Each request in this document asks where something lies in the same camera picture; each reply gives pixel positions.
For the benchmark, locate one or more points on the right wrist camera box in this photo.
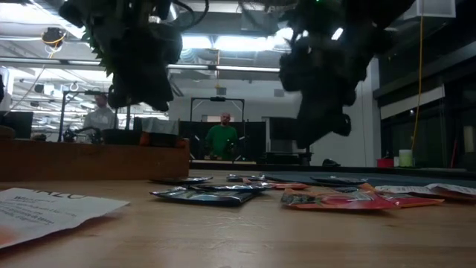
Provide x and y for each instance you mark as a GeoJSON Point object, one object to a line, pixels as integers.
{"type": "Point", "coordinates": [343, 124]}

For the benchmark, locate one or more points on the black computer monitor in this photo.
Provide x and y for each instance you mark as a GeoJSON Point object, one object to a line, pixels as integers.
{"type": "Point", "coordinates": [16, 124]}

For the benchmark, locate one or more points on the black aluminium table frame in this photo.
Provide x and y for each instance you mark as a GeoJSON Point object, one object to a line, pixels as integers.
{"type": "Point", "coordinates": [439, 169]}

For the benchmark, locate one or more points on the ceiling strip light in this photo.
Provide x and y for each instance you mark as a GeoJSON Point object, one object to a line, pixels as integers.
{"type": "Point", "coordinates": [245, 69]}

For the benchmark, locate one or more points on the brown wooden box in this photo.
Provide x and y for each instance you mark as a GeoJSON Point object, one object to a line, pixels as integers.
{"type": "Point", "coordinates": [93, 160]}

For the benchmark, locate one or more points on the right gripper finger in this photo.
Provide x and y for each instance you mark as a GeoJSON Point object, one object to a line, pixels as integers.
{"type": "Point", "coordinates": [316, 119]}

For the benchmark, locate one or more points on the black cabinet machine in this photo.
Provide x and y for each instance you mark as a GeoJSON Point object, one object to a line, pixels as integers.
{"type": "Point", "coordinates": [284, 128]}

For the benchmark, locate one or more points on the black dome object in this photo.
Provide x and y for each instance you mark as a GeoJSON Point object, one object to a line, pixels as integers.
{"type": "Point", "coordinates": [331, 163]}

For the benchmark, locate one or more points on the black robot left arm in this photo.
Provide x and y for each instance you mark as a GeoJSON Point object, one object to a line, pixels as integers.
{"type": "Point", "coordinates": [111, 15]}

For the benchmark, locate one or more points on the pale green cup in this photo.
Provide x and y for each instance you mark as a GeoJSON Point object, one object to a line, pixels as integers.
{"type": "Point", "coordinates": [405, 158]}

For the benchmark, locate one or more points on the red container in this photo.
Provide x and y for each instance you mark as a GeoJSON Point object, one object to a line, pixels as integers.
{"type": "Point", "coordinates": [385, 163]}

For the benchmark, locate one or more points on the black partition screen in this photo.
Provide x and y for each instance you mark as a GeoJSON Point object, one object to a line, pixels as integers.
{"type": "Point", "coordinates": [256, 141]}

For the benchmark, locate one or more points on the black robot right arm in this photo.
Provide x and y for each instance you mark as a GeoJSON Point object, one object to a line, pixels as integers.
{"type": "Point", "coordinates": [372, 22]}

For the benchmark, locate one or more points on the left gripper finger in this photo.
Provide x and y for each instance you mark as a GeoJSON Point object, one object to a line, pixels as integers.
{"type": "Point", "coordinates": [141, 95]}

